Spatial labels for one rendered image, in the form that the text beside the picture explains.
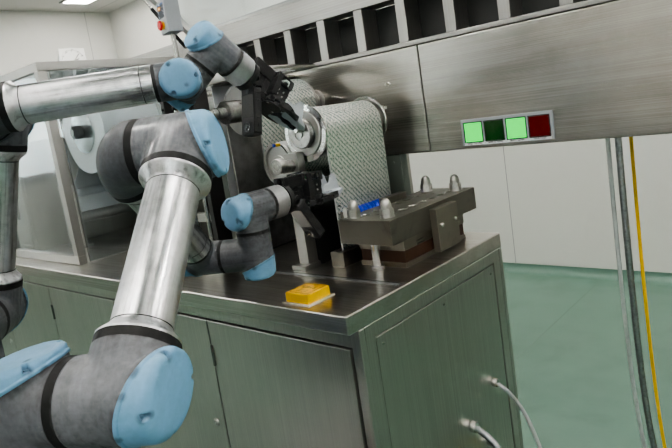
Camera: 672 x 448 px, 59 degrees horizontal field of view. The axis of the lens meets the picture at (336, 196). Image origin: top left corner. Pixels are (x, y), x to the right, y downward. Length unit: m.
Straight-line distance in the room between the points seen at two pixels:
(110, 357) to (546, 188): 3.59
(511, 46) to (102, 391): 1.20
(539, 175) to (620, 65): 2.70
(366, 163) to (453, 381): 0.60
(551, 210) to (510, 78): 2.65
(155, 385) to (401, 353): 0.70
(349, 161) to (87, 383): 0.97
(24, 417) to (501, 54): 1.27
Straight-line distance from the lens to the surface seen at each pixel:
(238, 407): 1.64
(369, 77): 1.81
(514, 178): 4.22
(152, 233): 0.89
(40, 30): 7.32
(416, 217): 1.46
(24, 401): 0.85
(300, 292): 1.30
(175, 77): 1.18
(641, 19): 1.47
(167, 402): 0.80
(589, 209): 4.08
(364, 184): 1.61
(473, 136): 1.63
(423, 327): 1.41
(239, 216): 1.27
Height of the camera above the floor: 1.30
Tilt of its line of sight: 8 degrees down
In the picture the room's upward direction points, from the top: 9 degrees counter-clockwise
